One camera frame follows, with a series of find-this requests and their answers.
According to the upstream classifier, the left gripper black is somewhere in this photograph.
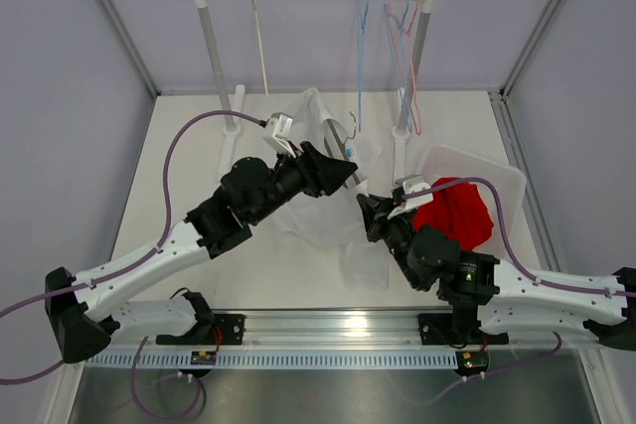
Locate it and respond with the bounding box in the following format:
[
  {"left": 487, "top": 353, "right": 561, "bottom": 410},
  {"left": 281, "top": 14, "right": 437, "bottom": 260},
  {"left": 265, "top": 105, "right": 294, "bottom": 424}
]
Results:
[{"left": 248, "top": 141, "right": 357, "bottom": 225}]

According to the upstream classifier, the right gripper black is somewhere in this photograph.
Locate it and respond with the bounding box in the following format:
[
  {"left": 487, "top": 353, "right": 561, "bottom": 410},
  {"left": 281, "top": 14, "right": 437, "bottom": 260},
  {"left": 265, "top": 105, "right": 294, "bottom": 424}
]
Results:
[{"left": 359, "top": 193, "right": 423, "bottom": 290}]

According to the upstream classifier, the silver hanger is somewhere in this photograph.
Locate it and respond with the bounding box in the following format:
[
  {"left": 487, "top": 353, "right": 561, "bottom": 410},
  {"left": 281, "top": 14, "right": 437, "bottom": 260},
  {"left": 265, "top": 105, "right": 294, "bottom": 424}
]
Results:
[{"left": 322, "top": 114, "right": 366, "bottom": 190}]

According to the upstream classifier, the white t shirt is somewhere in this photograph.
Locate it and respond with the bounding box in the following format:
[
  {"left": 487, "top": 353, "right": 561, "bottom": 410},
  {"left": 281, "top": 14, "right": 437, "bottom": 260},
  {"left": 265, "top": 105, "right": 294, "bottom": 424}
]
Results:
[{"left": 275, "top": 86, "right": 392, "bottom": 291}]

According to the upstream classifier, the red t shirt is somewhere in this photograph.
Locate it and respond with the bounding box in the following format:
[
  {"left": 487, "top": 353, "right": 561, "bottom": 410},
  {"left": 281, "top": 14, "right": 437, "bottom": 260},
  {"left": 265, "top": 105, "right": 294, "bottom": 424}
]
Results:
[{"left": 412, "top": 183, "right": 494, "bottom": 250}]

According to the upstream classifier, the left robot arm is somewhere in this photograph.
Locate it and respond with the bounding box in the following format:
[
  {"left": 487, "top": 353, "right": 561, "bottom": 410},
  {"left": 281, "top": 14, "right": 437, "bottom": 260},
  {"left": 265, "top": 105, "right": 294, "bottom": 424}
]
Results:
[{"left": 45, "top": 141, "right": 358, "bottom": 363}]

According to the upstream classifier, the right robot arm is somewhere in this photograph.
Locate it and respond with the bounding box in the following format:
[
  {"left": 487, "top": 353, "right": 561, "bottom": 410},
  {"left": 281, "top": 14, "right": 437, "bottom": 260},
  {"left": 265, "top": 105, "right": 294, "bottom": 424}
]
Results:
[{"left": 357, "top": 195, "right": 635, "bottom": 352}]

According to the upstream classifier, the cream wooden hanger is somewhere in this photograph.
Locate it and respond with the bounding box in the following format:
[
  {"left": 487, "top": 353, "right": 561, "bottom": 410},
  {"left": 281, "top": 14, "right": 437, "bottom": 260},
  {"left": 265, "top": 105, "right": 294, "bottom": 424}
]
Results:
[{"left": 250, "top": 0, "right": 269, "bottom": 98}]

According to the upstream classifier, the white plastic basket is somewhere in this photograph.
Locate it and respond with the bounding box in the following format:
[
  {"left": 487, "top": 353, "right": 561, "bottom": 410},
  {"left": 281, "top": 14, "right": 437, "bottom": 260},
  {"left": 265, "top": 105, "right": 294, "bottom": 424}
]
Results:
[{"left": 415, "top": 143, "right": 527, "bottom": 259}]

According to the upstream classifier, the clothes rack white silver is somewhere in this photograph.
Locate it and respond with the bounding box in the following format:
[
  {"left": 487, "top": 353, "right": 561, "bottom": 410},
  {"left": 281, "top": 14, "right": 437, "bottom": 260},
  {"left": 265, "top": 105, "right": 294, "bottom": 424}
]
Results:
[{"left": 187, "top": 0, "right": 440, "bottom": 188}]

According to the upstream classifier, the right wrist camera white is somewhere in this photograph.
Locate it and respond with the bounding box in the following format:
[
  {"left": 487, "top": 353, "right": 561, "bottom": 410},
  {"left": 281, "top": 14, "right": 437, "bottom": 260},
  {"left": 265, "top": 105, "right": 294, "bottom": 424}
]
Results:
[{"left": 388, "top": 175, "right": 433, "bottom": 219}]

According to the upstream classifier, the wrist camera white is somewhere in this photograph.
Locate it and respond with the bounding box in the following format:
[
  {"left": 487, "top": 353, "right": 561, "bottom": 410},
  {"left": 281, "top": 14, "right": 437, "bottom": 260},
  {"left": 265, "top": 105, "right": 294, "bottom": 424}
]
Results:
[
  {"left": 262, "top": 112, "right": 295, "bottom": 157},
  {"left": 388, "top": 175, "right": 433, "bottom": 219}
]

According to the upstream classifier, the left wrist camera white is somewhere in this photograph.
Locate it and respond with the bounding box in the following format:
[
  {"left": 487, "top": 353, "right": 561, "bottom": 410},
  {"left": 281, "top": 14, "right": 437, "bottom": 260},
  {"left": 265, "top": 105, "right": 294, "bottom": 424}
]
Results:
[{"left": 262, "top": 112, "right": 295, "bottom": 157}]

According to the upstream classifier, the pink wire hanger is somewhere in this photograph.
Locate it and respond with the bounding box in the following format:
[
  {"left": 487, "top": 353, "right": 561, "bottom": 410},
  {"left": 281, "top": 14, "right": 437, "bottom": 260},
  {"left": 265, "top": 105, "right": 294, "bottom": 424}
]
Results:
[{"left": 385, "top": 0, "right": 424, "bottom": 136}]

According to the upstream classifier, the white slotted cable duct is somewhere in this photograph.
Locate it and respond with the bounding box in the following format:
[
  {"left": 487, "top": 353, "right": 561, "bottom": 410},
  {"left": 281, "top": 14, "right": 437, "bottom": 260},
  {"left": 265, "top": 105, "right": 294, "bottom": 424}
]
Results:
[{"left": 86, "top": 349, "right": 458, "bottom": 370}]

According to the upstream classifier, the aluminium rail frame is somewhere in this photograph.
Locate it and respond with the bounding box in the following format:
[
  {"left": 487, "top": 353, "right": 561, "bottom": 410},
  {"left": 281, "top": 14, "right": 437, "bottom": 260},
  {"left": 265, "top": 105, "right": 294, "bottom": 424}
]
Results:
[{"left": 83, "top": 308, "right": 605, "bottom": 351}]

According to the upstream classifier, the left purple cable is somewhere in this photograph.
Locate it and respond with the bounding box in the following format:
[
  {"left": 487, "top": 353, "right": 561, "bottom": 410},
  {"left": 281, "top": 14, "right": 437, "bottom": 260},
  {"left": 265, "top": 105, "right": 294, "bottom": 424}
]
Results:
[{"left": 0, "top": 109, "right": 269, "bottom": 418}]

